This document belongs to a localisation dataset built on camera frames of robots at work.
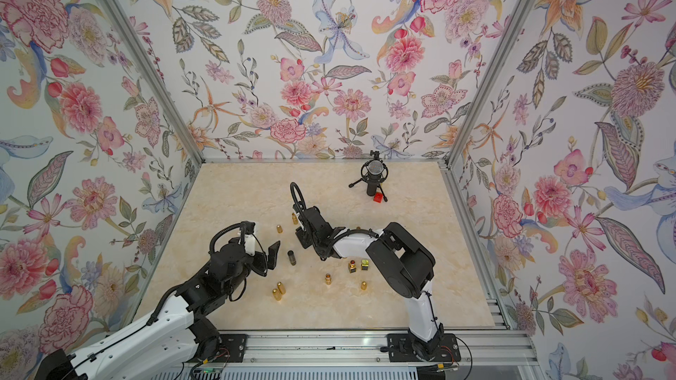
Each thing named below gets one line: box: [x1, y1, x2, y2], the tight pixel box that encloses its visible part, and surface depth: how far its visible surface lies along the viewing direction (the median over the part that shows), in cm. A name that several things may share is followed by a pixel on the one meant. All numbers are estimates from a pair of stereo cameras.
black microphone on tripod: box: [348, 150, 389, 203], surface depth 97 cm
